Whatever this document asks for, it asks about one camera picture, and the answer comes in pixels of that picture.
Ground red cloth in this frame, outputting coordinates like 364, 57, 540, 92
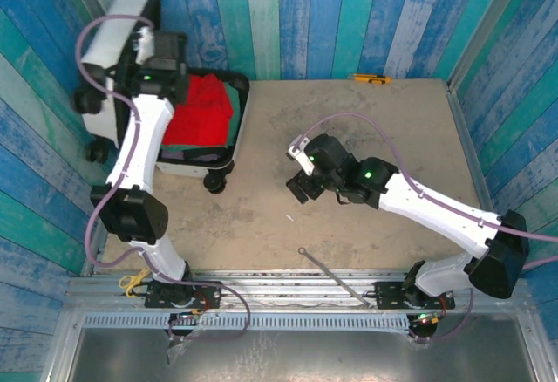
161, 73, 235, 147

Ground white hard-shell suitcase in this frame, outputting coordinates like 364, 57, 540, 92
71, 0, 252, 194

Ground green cloth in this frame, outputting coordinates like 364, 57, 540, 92
163, 83, 243, 154

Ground purple folded garment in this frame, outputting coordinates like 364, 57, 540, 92
161, 149, 221, 163

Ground yellow black utility knife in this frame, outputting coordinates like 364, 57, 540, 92
347, 72, 392, 85

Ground small circuit board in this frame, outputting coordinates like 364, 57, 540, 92
412, 310, 446, 327
168, 310, 206, 326

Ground grey metal sheet panel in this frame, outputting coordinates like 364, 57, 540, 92
65, 327, 540, 382

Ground yellow scissors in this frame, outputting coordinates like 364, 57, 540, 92
119, 268, 152, 298

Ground clear plastic scrap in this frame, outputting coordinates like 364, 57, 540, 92
165, 333, 197, 365

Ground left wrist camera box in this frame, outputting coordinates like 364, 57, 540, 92
132, 26, 157, 64

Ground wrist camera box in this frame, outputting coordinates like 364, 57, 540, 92
286, 134, 316, 177
132, 26, 157, 64

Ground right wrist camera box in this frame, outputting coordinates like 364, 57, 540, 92
286, 134, 316, 177

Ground grey metal strip with ring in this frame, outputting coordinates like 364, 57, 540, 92
297, 246, 376, 310

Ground aluminium mounting rail frame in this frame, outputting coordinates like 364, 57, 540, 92
63, 268, 531, 313

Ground white slotted cable duct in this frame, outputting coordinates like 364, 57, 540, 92
81, 313, 413, 331

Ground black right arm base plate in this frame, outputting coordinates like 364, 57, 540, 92
374, 281, 457, 311

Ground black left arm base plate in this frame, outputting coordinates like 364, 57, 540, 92
144, 280, 222, 310

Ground aluminium table side rail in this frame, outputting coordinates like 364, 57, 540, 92
82, 159, 126, 276
445, 79, 498, 217

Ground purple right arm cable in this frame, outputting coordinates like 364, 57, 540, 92
298, 112, 558, 344

